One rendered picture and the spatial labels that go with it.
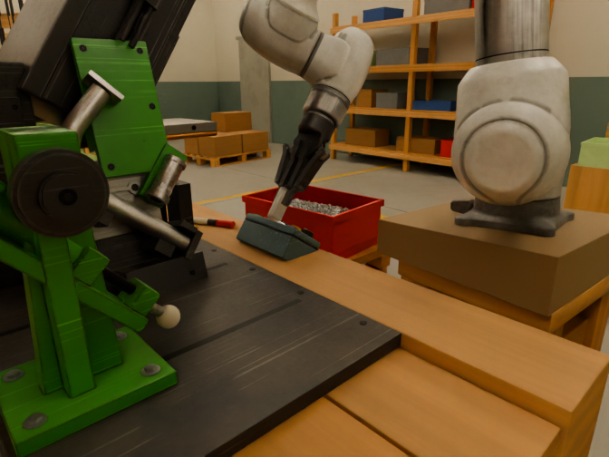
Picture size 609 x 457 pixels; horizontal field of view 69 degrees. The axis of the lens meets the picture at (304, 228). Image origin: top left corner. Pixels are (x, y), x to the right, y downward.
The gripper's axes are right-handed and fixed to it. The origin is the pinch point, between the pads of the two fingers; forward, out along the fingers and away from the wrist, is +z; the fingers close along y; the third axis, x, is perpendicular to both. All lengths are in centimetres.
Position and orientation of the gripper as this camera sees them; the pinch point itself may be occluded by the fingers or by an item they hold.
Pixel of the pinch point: (280, 204)
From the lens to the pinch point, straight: 93.4
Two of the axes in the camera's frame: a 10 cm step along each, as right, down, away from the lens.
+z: -4.2, 9.0, -1.1
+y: -6.8, -2.3, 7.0
